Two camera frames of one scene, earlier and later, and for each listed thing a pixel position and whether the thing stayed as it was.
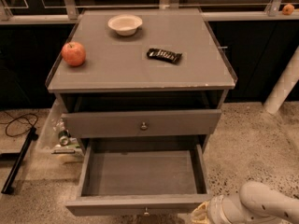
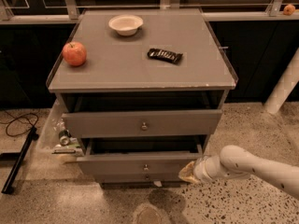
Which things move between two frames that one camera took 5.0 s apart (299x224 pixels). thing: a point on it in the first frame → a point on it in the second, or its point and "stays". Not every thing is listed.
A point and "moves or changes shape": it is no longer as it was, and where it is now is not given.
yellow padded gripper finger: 199,216 → 187,174
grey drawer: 141,178 moves or changes shape
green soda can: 64,136 stays
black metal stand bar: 8,186 stays
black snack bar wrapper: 163,55 stays
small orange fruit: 288,9 stays
